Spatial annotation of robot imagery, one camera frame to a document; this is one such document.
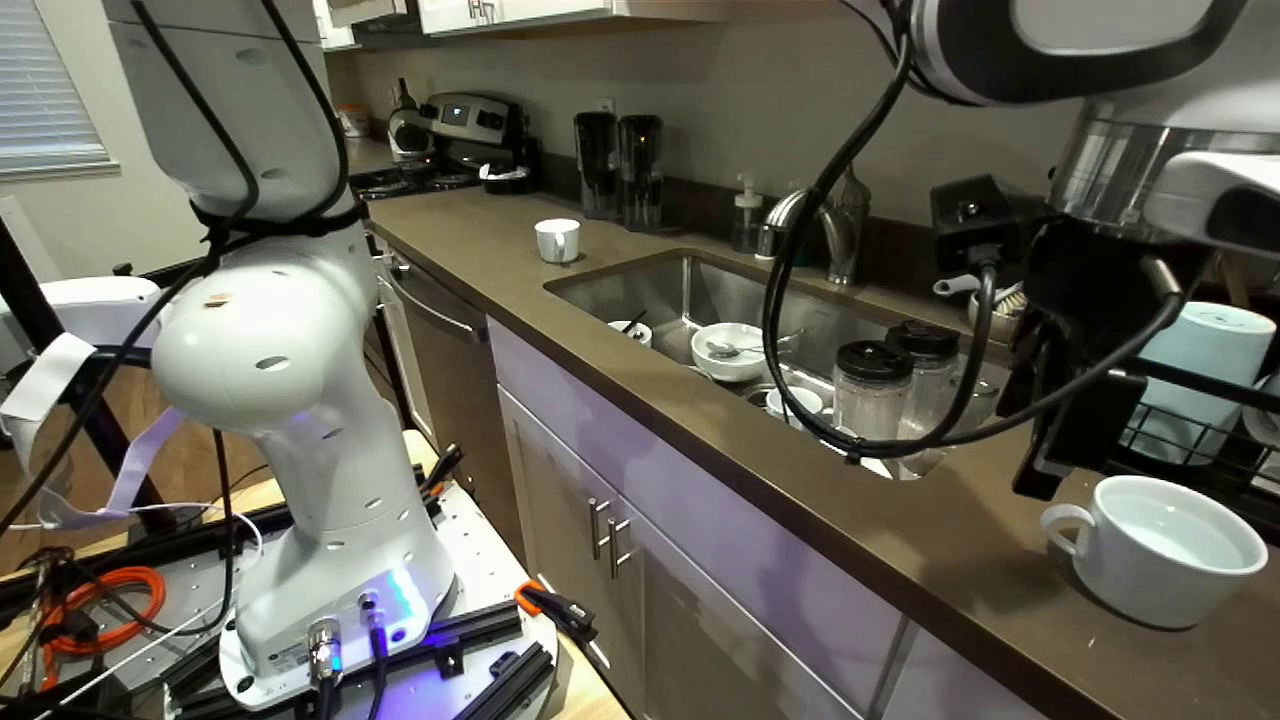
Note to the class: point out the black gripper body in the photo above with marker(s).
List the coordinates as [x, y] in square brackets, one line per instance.
[1101, 285]

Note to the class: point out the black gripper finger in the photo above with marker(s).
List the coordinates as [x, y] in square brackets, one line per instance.
[1068, 406]
[1123, 400]

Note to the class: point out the white ceramic mug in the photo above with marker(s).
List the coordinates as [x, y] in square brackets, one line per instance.
[1162, 566]
[558, 243]

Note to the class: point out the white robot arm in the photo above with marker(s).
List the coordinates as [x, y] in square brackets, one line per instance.
[307, 400]

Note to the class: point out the small white cup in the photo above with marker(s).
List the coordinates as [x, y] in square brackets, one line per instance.
[803, 400]

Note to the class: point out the stainless steel sink basin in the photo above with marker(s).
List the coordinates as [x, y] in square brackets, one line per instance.
[667, 292]

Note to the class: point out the black dish rack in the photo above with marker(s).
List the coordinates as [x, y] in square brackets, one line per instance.
[1205, 383]

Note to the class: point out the white dish brush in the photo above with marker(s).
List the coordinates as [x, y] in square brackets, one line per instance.
[961, 285]

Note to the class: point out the clear jar with black lid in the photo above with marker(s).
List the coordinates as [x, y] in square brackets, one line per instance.
[873, 395]
[926, 364]

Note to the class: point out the curved steel faucet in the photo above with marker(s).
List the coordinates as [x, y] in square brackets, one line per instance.
[844, 225]

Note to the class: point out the white bowl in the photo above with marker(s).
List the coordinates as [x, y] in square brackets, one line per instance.
[724, 361]

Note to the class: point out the clear soap dispenser bottle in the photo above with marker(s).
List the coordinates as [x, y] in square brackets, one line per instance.
[746, 223]

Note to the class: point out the grey lower cabinet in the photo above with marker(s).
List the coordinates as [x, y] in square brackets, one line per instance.
[746, 572]

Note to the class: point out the orange black clamp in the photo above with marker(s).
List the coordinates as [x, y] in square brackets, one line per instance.
[444, 473]
[567, 616]

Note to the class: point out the wooden board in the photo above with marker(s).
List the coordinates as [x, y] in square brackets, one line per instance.
[597, 696]

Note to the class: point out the perforated robot table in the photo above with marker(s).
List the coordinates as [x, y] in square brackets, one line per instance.
[480, 544]

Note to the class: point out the stainless steel dishwasher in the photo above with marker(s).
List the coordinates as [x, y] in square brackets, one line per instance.
[454, 385]

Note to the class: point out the white upper cabinets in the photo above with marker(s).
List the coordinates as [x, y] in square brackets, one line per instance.
[535, 16]

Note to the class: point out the silver toaster appliance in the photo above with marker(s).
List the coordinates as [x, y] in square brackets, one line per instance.
[472, 122]

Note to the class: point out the black tripod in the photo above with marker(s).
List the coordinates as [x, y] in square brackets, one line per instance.
[102, 413]

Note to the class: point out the white flat box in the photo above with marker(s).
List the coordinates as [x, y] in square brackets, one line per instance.
[94, 305]

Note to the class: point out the white window blind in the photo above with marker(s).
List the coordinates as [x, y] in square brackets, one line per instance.
[45, 82]

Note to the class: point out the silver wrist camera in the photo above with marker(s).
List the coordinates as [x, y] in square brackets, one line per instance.
[1202, 180]

